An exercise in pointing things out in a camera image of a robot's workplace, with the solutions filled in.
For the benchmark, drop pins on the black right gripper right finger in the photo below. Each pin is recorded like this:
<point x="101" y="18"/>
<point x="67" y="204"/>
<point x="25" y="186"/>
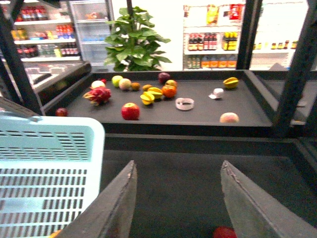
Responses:
<point x="256" y="214"/>

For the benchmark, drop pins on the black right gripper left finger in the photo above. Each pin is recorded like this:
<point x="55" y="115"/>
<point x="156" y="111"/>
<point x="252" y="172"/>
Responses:
<point x="110" y="215"/>

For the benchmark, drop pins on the light blue plastic shopping basket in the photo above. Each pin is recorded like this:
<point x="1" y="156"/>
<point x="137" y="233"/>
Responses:
<point x="50" y="171"/>

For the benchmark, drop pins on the grey basket handle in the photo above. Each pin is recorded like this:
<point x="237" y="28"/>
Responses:
<point x="18" y="110"/>

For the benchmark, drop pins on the yellow orange mango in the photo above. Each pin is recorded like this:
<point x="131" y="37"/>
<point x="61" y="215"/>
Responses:
<point x="55" y="234"/>

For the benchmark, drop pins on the green red mango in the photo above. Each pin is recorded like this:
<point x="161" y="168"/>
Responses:
<point x="171" y="82"/>

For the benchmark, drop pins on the red apple on lower shelf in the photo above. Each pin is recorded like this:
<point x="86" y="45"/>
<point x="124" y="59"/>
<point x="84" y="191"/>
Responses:
<point x="224" y="232"/>

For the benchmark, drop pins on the peach at tray edge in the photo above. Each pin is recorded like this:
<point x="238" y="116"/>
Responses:
<point x="229" y="118"/>

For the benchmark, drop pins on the red apple on tray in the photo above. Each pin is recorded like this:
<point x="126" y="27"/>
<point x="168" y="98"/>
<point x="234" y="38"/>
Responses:
<point x="130" y="111"/>

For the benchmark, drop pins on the black fruit display tray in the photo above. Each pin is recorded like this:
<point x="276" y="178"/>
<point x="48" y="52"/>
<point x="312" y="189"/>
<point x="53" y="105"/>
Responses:
<point x="250" y="100"/>

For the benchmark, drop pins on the small dark red plum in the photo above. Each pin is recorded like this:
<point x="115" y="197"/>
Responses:
<point x="61" y="112"/>

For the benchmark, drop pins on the pink dragon fruit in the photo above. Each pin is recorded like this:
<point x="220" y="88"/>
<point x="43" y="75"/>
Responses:
<point x="98" y="95"/>

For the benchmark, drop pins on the yellow starfruit front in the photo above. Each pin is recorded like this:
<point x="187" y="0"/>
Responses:
<point x="147" y="98"/>

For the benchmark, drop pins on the yellow starfruit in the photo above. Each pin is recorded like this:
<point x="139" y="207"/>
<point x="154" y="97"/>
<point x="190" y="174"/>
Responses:
<point x="147" y="98"/>
<point x="231" y="83"/>
<point x="156" y="92"/>

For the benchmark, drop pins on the yellow starfruit behind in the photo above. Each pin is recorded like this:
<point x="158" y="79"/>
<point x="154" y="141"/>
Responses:
<point x="156" y="92"/>

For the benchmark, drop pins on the white round melon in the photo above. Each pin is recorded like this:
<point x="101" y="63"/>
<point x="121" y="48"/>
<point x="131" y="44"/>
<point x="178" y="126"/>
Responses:
<point x="97" y="83"/>

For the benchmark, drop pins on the pale pink peach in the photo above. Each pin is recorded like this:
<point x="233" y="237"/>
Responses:
<point x="125" y="84"/>

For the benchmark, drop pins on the yellow starfruit far right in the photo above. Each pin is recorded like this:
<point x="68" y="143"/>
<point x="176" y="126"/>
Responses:
<point x="231" y="83"/>

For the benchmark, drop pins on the green apple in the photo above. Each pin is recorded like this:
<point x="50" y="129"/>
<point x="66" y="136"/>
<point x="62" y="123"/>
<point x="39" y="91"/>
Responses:
<point x="116" y="79"/>

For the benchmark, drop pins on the orange persimmon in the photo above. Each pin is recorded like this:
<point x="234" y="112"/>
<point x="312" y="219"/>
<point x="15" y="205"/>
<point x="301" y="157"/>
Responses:
<point x="169" y="91"/>

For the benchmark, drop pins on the dark purple plum fruit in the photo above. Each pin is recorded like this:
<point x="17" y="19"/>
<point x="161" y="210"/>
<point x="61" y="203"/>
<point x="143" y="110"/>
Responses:
<point x="163" y="77"/>

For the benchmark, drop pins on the glass top freezer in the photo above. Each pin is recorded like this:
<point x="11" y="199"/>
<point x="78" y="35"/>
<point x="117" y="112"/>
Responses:
<point x="51" y="78"/>

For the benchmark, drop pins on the green potted plant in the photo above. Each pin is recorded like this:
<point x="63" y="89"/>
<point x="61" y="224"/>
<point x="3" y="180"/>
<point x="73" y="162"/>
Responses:
<point x="133" y="43"/>

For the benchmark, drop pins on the white sauce shelf right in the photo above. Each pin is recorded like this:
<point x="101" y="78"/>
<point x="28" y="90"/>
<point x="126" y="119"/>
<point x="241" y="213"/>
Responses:
<point x="212" y="34"/>

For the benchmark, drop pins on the white drinks shelf left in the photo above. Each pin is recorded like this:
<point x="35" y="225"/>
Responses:
<point x="44" y="31"/>

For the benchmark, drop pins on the black metal rack post right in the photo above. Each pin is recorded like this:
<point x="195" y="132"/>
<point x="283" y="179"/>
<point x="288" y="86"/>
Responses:
<point x="296" y="77"/>

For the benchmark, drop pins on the black metal rack post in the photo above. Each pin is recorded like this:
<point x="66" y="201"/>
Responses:
<point x="296" y="77"/>
<point x="29" y="98"/>

